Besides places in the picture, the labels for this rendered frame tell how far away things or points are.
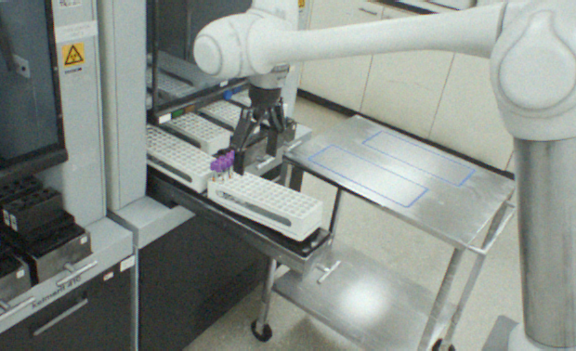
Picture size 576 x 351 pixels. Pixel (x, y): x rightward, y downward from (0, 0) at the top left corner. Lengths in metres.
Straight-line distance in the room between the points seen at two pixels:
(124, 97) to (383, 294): 1.18
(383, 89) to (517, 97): 2.98
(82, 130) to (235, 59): 0.46
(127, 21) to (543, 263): 0.97
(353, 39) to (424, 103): 2.66
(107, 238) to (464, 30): 0.95
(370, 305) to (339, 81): 2.18
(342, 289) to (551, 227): 1.23
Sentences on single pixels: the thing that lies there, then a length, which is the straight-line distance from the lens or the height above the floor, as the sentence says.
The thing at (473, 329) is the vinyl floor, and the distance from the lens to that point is 2.53.
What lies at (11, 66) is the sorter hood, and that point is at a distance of 1.18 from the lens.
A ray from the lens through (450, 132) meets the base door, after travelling 3.65.
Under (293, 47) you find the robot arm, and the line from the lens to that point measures 1.02.
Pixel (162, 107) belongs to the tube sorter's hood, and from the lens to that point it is 1.47.
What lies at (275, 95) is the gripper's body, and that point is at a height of 1.15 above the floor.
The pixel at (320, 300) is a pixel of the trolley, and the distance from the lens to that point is 1.99.
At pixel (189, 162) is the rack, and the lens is 1.52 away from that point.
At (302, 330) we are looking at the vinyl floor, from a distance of 2.27.
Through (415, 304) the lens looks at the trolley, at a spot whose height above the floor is 0.28.
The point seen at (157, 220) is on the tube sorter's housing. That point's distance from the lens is 1.52.
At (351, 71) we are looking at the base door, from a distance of 3.83.
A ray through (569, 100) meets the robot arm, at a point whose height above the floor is 1.40.
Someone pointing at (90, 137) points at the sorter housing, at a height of 0.99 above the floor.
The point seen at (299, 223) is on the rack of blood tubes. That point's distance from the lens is 1.29.
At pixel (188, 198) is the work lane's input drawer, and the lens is 1.49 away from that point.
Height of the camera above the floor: 1.65
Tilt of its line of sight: 31 degrees down
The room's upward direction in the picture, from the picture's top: 9 degrees clockwise
